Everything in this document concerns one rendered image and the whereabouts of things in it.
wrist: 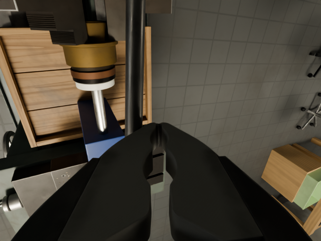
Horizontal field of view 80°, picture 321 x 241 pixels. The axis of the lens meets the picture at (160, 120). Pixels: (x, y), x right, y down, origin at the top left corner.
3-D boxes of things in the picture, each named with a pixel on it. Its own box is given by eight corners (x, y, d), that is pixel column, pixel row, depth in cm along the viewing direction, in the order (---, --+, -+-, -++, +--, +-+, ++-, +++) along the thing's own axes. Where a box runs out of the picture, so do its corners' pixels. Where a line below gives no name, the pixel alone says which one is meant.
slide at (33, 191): (14, 169, 52) (10, 181, 49) (159, 136, 68) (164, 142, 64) (34, 213, 61) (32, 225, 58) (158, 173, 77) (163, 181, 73)
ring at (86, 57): (52, 22, 25) (67, 89, 30) (122, 22, 29) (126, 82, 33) (54, 19, 33) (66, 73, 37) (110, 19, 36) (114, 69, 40)
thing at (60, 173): (50, 158, 50) (49, 171, 46) (90, 149, 54) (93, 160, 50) (68, 210, 60) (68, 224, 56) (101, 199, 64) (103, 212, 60)
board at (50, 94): (-10, 27, 42) (-16, 27, 39) (145, 25, 55) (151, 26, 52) (32, 140, 57) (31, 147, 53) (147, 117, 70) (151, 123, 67)
